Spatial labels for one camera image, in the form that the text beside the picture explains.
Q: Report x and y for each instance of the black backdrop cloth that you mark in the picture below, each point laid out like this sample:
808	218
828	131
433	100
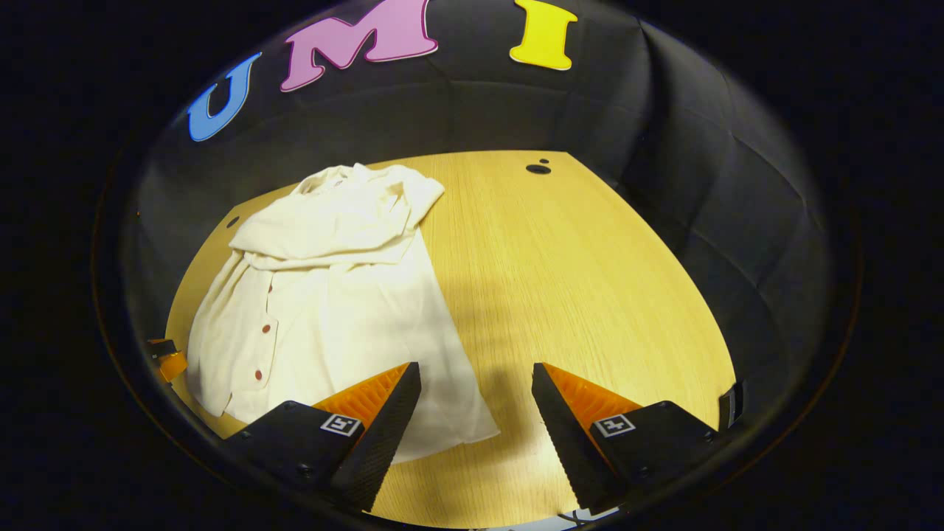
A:
700	184

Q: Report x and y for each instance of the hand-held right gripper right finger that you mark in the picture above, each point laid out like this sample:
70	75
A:
564	442

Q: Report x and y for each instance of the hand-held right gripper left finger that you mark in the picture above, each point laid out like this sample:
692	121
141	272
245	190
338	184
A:
380	442

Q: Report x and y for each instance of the cream button-up shirt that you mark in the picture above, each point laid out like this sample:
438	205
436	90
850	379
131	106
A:
354	310

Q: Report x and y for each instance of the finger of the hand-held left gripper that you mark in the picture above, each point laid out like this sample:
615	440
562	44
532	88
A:
173	366

